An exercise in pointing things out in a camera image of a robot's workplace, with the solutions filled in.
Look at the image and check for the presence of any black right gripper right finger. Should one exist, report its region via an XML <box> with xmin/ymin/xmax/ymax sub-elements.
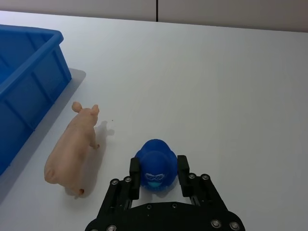
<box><xmin>177</xmin><ymin>155</ymin><xmax>230</xmax><ymax>211</ymax></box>

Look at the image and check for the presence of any blue rubber duck toy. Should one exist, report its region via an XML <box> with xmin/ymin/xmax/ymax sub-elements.
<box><xmin>134</xmin><ymin>139</ymin><xmax>179</xmax><ymax>193</ymax></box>

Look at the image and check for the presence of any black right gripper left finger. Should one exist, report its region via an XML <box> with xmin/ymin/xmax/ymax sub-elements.
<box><xmin>95</xmin><ymin>157</ymin><xmax>141</xmax><ymax>220</ymax></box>

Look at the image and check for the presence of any blue plastic bin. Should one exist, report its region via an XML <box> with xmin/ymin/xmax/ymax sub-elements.
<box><xmin>0</xmin><ymin>24</ymin><xmax>73</xmax><ymax>177</ymax></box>

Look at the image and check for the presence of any pink toy pig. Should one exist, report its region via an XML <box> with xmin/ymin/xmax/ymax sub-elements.
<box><xmin>44</xmin><ymin>101</ymin><xmax>100</xmax><ymax>200</ymax></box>

